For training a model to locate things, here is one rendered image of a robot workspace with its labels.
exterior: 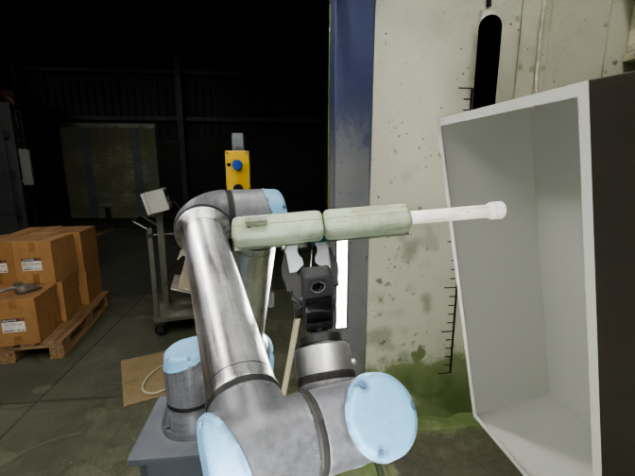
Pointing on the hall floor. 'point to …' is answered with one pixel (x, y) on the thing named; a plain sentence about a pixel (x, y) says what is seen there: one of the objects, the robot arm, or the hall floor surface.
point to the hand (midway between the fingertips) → (303, 231)
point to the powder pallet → (67, 335)
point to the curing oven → (14, 170)
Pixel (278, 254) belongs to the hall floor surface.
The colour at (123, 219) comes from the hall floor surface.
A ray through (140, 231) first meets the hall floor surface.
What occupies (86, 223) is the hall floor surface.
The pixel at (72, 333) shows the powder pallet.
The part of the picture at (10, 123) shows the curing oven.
